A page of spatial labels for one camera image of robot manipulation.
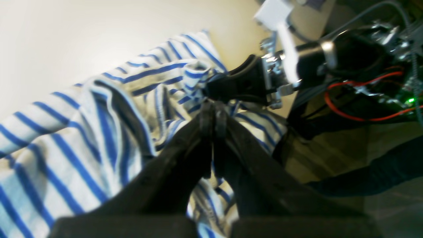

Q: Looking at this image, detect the blue white striped T-shirt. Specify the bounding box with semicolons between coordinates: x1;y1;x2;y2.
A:
0;30;288;238

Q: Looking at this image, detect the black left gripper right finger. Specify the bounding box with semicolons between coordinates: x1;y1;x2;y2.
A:
213;101;380;238

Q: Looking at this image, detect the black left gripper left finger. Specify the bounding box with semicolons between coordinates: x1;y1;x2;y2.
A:
49;101;213;238

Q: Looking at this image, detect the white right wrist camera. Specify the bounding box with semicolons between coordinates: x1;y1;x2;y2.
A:
253;0;294;31

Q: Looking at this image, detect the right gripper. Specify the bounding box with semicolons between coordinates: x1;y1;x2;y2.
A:
205;31;337;109

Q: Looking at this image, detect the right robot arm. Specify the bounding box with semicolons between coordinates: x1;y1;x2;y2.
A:
203;0;422;123

